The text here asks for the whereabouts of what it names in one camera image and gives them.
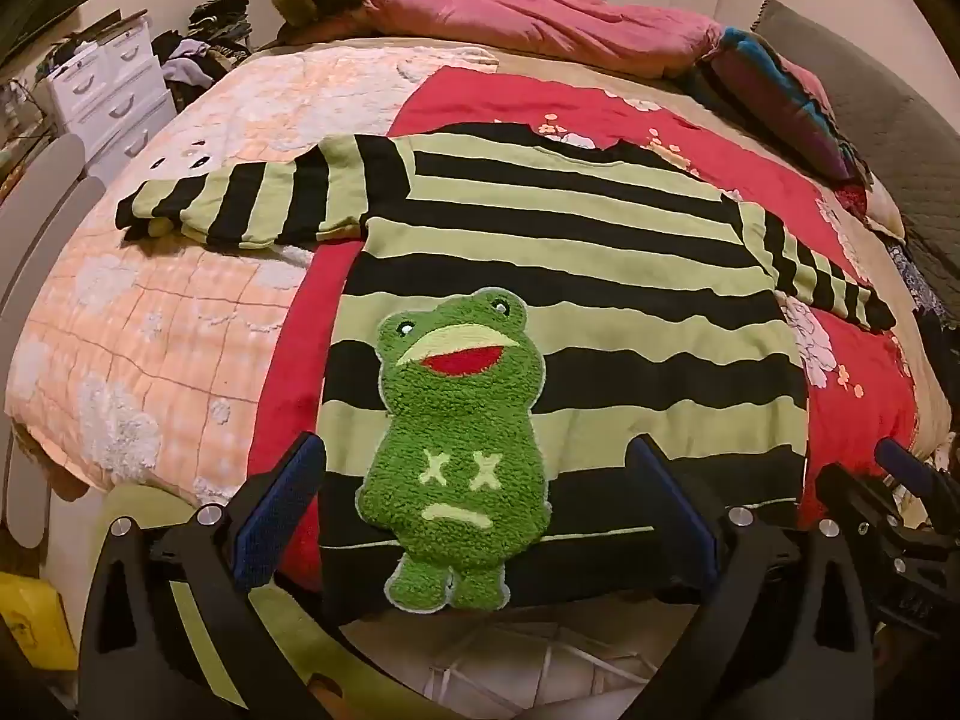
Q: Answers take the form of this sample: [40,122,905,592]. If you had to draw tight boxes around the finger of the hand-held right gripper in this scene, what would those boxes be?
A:
[815,463,912,563]
[874,437,960,533]

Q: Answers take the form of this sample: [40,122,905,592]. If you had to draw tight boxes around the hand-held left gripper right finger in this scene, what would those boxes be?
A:
[626,433,878,720]

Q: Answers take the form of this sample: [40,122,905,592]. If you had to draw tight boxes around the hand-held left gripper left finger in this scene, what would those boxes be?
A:
[79,431,353,720]

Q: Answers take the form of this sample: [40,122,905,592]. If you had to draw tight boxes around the green black striped frog sweater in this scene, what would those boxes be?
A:
[114,122,897,616]

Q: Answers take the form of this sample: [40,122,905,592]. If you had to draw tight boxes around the pile of dark clothes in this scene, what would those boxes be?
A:
[154,0,252,87]

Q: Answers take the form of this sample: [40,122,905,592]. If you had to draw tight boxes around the dark patterned cloth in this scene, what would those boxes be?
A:
[832,180,960,421]

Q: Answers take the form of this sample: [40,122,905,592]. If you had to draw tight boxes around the peach checked blanket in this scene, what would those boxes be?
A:
[4,45,500,507]

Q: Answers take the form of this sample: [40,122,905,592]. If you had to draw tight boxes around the yellow bag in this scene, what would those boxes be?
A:
[0,572,80,672]

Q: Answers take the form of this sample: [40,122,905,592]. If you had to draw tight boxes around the grey quilted headboard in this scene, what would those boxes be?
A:
[752,0,960,331]

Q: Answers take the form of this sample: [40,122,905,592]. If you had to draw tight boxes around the colourful striped pillow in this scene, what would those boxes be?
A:
[697,28,871,182]

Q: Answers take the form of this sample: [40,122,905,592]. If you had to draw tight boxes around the grey rounded footboard panel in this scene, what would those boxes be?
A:
[0,133,106,548]

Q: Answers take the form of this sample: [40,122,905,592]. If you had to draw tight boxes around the red floral blanket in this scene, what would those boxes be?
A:
[247,66,922,593]

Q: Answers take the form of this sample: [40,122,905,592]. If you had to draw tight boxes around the white drawer unit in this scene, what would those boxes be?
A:
[41,15,177,185]

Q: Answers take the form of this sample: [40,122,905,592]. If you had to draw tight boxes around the pink quilt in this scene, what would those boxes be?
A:
[367,0,725,80]

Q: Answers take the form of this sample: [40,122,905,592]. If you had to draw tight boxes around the white wire rack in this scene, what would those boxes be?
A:
[427,619,650,710]

